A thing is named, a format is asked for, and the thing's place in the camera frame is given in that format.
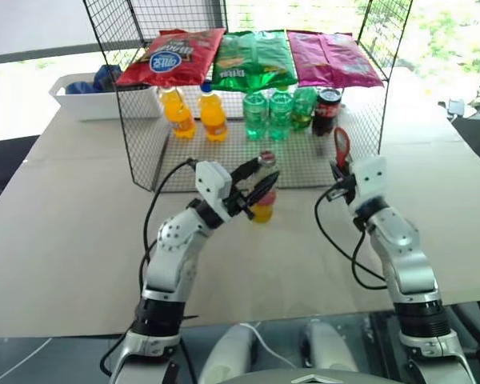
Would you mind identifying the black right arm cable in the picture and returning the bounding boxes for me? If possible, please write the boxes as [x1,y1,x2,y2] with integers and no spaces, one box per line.
[313,184,390,291]

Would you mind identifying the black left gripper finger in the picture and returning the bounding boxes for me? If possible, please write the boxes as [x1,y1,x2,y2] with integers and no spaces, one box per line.
[230,156,262,190]
[245,171,282,207]

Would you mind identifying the cola plastic bottle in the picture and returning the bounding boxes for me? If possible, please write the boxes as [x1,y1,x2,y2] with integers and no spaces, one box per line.
[311,87,343,138]

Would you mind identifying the grey rounded robot leg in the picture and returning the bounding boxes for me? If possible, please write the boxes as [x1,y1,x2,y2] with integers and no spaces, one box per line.
[198,321,262,384]
[301,319,360,384]

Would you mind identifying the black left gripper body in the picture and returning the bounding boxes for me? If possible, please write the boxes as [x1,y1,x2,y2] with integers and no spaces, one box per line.
[222,185,256,221]

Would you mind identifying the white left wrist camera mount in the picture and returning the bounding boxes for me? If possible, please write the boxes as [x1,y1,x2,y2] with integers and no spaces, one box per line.
[194,160,234,223]

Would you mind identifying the white plastic bin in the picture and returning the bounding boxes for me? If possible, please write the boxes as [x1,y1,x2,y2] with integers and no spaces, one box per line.
[48,72,163,122]

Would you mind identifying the dark rounded robot torso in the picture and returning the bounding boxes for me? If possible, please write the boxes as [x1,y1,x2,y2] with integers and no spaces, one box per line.
[234,366,372,384]

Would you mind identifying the blue snack bag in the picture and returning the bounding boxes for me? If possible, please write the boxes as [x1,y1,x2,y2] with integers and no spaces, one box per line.
[65,80,95,95]
[93,64,123,94]

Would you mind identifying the green chips bag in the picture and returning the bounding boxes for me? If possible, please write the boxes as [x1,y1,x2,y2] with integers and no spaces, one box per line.
[210,29,299,91]

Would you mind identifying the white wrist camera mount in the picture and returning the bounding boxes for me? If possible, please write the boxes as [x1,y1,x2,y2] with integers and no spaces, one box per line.
[349,155,389,202]
[194,160,234,223]

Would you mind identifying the beige table cover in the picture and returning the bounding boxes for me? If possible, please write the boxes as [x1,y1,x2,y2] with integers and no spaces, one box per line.
[0,104,480,340]

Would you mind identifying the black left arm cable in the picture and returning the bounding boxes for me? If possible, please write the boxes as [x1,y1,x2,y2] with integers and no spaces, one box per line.
[137,157,198,291]

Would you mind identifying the glass bottle with orange drink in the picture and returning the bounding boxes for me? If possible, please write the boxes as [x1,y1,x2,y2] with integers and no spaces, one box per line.
[249,150,280,225]

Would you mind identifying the orange soda plastic bottle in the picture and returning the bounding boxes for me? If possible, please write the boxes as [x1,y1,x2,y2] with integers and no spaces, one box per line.
[158,84,198,140]
[197,81,230,143]

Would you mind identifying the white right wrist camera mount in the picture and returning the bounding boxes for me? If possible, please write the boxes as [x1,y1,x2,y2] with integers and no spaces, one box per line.
[349,155,389,202]

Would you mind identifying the red bottle opener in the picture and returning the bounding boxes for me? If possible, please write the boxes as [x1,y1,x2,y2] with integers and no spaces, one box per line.
[333,126,353,170]

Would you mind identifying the thin white cable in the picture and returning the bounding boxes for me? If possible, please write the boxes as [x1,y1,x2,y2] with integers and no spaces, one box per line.
[242,322,298,370]

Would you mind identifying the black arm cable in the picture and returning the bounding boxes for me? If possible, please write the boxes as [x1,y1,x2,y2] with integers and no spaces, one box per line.
[137,157,198,291]
[313,184,390,291]

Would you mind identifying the black wire mesh shelf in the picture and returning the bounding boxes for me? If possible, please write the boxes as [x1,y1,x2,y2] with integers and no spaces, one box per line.
[81,0,415,194]

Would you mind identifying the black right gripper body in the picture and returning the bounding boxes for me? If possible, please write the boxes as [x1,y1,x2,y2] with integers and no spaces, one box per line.
[328,174,360,205]

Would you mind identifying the green soda plastic bottle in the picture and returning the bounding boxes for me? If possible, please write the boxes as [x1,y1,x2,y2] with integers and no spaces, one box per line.
[290,85,319,133]
[268,88,294,142]
[242,90,271,142]

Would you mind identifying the red chips bag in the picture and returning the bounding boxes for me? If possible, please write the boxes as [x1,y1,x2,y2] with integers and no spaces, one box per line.
[115,28,227,87]

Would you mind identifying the magenta chips bag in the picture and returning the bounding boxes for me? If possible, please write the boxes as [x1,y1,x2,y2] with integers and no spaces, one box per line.
[286,29,386,90]

